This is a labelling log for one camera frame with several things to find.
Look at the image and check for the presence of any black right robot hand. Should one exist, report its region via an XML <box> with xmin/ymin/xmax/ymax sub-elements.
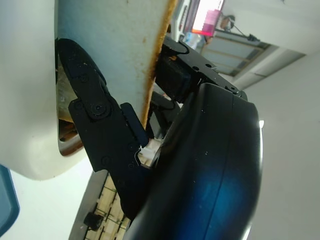
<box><xmin>56</xmin><ymin>36</ymin><xmax>265</xmax><ymax>240</ymax></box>

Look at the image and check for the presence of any slice of toast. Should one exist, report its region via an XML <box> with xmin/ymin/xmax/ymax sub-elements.
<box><xmin>55</xmin><ymin>0</ymin><xmax>180</xmax><ymax>131</ymax></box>

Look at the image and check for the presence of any wooden lattice cart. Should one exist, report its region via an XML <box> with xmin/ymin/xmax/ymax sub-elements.
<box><xmin>83</xmin><ymin>172</ymin><xmax>131</xmax><ymax>240</ymax></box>

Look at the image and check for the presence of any teal rectangular tray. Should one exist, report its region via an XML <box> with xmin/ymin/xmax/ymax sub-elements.
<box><xmin>0</xmin><ymin>164</ymin><xmax>20</xmax><ymax>232</ymax></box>

